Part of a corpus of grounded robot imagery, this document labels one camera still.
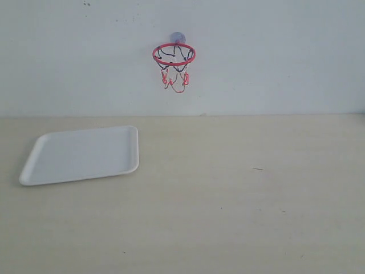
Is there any red mini basketball hoop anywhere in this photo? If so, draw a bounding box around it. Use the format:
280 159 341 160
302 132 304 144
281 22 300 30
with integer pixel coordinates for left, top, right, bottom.
152 42 196 94

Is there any clear suction cup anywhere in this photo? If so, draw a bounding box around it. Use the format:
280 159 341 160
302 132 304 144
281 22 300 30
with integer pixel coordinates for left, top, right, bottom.
170 32 186 44

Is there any white rectangular plastic tray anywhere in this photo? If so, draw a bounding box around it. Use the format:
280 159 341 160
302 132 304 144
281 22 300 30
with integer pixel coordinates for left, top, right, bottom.
19 126 139 186

